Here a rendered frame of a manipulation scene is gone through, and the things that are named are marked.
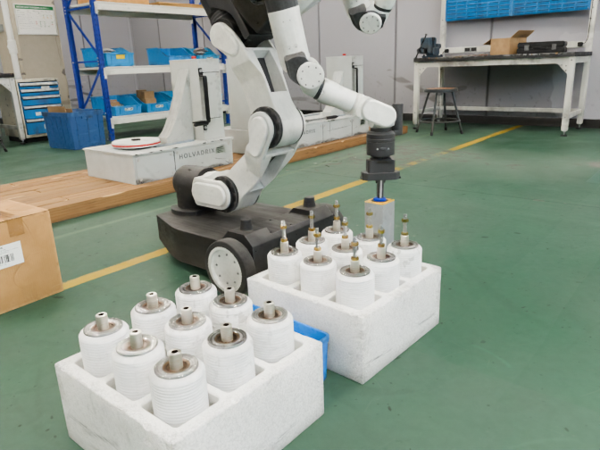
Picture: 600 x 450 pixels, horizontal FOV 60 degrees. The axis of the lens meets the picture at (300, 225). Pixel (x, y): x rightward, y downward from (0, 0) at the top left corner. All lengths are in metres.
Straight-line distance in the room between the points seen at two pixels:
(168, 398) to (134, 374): 0.11
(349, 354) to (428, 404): 0.21
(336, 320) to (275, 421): 0.31
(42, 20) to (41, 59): 0.46
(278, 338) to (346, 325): 0.25
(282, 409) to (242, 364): 0.15
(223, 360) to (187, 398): 0.10
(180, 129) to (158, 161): 0.40
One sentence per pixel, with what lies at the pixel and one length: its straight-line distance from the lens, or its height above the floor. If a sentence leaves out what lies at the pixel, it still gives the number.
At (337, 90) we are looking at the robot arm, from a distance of 1.57.
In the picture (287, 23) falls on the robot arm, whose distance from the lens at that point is 1.52.
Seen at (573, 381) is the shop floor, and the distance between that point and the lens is 1.44.
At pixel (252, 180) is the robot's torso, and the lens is 1.89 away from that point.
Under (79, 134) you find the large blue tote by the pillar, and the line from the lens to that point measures 5.71.
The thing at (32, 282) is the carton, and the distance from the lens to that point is 1.98.
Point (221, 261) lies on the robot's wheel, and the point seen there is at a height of 0.12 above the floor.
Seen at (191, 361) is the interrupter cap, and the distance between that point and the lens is 0.95.
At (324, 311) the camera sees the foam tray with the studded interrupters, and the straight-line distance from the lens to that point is 1.29.
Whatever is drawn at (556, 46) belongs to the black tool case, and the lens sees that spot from 5.74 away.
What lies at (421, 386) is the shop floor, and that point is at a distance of 1.32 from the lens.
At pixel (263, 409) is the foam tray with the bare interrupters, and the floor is 0.12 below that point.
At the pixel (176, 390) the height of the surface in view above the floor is 0.24.
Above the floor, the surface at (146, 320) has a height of 0.24.
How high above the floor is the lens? 0.74
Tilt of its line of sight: 17 degrees down
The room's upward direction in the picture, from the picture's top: 2 degrees counter-clockwise
